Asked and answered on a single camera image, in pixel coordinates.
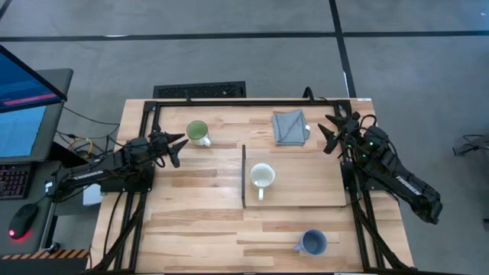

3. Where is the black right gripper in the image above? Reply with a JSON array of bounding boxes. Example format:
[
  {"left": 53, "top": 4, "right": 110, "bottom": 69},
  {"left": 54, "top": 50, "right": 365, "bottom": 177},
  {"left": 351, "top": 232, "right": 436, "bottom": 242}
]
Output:
[{"left": 317, "top": 111, "right": 364, "bottom": 155}]

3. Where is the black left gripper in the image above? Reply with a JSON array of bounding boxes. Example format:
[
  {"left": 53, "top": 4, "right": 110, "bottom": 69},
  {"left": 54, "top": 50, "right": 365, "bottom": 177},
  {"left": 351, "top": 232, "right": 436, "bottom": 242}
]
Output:
[{"left": 147, "top": 128, "right": 189, "bottom": 170}]

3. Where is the mug with green inside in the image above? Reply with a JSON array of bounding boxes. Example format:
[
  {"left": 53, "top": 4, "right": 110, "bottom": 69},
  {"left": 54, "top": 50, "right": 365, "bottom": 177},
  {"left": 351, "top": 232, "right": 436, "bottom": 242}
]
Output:
[{"left": 185, "top": 119, "right": 213, "bottom": 148}]

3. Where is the cream yellow mug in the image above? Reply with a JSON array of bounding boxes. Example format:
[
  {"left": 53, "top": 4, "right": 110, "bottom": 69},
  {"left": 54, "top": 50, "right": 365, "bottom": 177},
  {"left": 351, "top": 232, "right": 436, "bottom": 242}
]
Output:
[{"left": 249, "top": 162, "right": 277, "bottom": 202}]

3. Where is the blue-grey mug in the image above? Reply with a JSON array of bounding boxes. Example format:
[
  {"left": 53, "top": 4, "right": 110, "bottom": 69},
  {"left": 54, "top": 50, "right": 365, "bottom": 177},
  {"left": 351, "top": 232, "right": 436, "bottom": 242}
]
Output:
[{"left": 293, "top": 228, "right": 329, "bottom": 257}]

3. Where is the wooden shelf board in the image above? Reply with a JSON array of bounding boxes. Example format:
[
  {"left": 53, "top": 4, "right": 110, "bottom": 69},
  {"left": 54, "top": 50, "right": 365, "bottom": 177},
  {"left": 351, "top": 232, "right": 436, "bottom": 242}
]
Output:
[{"left": 244, "top": 157, "right": 348, "bottom": 209}]

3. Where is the folded grey cloth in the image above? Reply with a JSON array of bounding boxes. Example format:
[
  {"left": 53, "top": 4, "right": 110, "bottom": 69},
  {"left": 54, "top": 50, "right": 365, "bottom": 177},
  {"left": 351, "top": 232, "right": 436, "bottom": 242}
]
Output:
[{"left": 270, "top": 108, "right": 312, "bottom": 147}]

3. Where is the black vented computer case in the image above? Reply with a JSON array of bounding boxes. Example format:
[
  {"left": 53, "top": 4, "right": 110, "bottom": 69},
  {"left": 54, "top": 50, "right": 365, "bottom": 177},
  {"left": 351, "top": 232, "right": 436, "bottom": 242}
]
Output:
[{"left": 152, "top": 80, "right": 248, "bottom": 100}]

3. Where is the small white box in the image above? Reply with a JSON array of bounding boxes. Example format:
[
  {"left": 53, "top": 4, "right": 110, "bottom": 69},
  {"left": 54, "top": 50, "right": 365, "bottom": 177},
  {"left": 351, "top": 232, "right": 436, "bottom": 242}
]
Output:
[{"left": 82, "top": 183, "right": 104, "bottom": 208}]

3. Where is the grey side desk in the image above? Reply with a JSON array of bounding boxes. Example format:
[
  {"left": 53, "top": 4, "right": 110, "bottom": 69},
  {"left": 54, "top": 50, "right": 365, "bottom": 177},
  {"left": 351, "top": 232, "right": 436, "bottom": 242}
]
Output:
[{"left": 0, "top": 159, "right": 65, "bottom": 257}]

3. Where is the grey-framed computer screen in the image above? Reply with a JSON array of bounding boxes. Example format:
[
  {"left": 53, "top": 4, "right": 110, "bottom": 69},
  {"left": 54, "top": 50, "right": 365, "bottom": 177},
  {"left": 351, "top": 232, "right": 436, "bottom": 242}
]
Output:
[{"left": 0, "top": 68, "right": 75, "bottom": 166}]

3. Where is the tilted computer monitor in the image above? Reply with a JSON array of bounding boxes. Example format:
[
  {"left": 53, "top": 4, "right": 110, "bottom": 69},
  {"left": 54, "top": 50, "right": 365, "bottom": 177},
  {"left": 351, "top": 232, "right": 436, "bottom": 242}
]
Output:
[{"left": 0, "top": 44, "right": 70, "bottom": 115}]

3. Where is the backlit black keyboard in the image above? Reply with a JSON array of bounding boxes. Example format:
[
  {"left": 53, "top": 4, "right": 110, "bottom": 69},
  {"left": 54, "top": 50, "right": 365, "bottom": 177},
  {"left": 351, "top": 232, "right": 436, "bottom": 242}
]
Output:
[{"left": 0, "top": 163, "right": 34, "bottom": 201}]

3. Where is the orange black hazard strip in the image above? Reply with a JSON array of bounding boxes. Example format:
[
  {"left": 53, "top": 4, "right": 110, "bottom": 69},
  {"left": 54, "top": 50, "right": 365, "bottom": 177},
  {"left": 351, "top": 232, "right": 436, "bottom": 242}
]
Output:
[{"left": 0, "top": 248, "right": 91, "bottom": 262}]

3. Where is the black computer mouse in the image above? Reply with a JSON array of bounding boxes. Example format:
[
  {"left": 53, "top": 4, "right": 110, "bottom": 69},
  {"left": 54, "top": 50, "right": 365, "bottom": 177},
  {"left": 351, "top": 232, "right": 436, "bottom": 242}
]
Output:
[{"left": 7, "top": 202, "right": 40, "bottom": 242}]

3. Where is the black cable loop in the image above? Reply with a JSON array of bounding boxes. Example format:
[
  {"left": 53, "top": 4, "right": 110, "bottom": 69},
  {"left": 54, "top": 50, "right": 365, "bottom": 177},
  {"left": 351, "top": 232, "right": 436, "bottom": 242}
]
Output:
[{"left": 302, "top": 86, "right": 317, "bottom": 105}]

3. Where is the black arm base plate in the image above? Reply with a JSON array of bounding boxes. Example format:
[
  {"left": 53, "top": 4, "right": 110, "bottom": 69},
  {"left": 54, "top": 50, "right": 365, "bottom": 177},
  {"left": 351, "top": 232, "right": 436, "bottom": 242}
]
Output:
[
  {"left": 340, "top": 160, "right": 363, "bottom": 193},
  {"left": 99, "top": 167, "right": 156, "bottom": 193}
]

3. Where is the thin black cable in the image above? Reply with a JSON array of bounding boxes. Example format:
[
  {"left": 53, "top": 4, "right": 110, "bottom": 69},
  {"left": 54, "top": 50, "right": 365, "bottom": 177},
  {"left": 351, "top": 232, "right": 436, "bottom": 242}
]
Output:
[{"left": 56, "top": 105, "right": 121, "bottom": 141}]

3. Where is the yellow cable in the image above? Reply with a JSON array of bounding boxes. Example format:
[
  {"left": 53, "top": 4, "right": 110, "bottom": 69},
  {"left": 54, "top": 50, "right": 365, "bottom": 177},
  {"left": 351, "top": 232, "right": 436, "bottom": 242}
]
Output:
[{"left": 66, "top": 136, "right": 95, "bottom": 158}]

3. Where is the black floor cable bundle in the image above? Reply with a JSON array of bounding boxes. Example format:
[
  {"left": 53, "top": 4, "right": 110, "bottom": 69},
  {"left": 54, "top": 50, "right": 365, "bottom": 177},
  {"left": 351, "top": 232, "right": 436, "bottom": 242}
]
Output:
[{"left": 452, "top": 133, "right": 489, "bottom": 158}]

